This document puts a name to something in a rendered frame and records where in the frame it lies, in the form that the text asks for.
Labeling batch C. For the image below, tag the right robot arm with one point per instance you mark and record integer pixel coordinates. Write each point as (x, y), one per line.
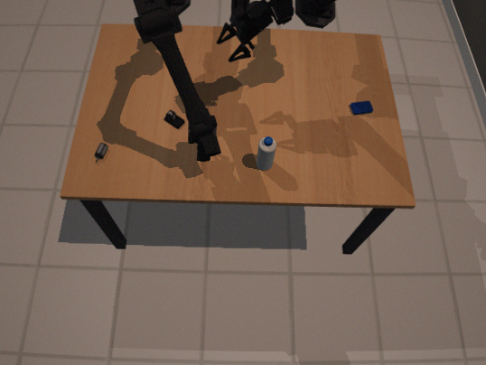
(154, 16)

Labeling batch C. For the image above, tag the grey bottle with blue cap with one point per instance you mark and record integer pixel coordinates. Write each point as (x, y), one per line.
(266, 153)

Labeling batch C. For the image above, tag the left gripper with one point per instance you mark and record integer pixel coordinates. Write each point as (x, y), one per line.
(242, 38)

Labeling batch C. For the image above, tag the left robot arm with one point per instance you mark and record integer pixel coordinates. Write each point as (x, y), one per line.
(260, 12)

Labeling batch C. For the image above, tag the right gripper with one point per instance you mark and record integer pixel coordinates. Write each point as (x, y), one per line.
(190, 135)

